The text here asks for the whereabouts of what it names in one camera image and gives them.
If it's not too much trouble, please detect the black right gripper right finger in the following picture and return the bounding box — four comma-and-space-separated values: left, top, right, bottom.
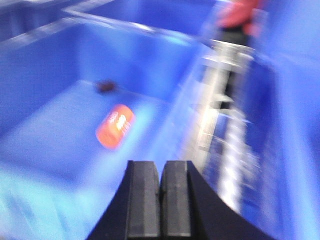
160, 160, 272, 240

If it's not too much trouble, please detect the blue bin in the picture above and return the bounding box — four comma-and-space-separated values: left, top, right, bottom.
239, 0, 320, 240
0, 18, 205, 240

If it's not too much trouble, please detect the blue bin centre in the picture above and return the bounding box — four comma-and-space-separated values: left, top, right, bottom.
0, 18, 205, 240

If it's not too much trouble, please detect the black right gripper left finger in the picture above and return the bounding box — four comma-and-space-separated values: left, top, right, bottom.
87, 160, 160, 240

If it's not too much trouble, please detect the red foil bag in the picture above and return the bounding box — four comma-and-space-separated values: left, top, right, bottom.
217, 0, 266, 36

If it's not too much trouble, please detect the roller track rail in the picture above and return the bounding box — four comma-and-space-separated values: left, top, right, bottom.
185, 30, 262, 219

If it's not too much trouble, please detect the small dark debris piece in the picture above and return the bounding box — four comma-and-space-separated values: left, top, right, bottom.
94, 79, 118, 94

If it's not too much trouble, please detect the brown cylindrical capacitor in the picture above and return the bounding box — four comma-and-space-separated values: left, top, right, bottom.
95, 104, 135, 150

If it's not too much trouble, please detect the blue bin right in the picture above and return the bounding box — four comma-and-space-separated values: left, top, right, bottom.
239, 0, 320, 240

